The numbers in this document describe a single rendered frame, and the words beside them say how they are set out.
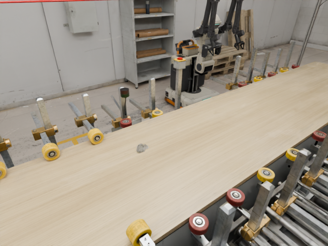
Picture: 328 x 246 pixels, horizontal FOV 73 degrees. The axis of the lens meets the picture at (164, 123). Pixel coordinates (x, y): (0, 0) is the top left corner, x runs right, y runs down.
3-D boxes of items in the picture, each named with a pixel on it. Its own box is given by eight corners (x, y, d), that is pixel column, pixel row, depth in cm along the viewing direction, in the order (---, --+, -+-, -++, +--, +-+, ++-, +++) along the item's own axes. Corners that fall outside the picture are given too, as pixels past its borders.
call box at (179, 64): (173, 68, 177) (173, 58, 173) (179, 67, 181) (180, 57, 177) (178, 71, 172) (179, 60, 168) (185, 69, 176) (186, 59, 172)
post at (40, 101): (55, 162, 150) (34, 97, 125) (61, 160, 152) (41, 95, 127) (57, 165, 148) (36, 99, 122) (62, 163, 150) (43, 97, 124)
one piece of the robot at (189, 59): (168, 94, 366) (170, 41, 322) (193, 87, 394) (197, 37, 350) (181, 102, 343) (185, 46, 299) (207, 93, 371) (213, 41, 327)
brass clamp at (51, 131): (33, 136, 135) (30, 129, 132) (56, 129, 142) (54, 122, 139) (35, 141, 131) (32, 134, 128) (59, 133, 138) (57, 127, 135)
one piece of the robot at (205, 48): (198, 55, 303) (200, 39, 292) (213, 52, 317) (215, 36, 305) (207, 58, 292) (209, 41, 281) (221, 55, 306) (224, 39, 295)
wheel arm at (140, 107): (129, 102, 197) (128, 98, 195) (132, 101, 199) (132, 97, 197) (156, 124, 168) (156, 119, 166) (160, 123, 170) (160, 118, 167)
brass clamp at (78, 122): (74, 123, 148) (73, 117, 145) (94, 117, 155) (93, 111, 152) (78, 128, 144) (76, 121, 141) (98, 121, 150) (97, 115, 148)
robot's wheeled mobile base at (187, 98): (163, 100, 376) (163, 87, 363) (191, 92, 408) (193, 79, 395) (190, 117, 331) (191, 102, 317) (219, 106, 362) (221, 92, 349)
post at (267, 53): (255, 92, 267) (265, 51, 241) (257, 91, 268) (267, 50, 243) (257, 92, 264) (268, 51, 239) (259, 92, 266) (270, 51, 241)
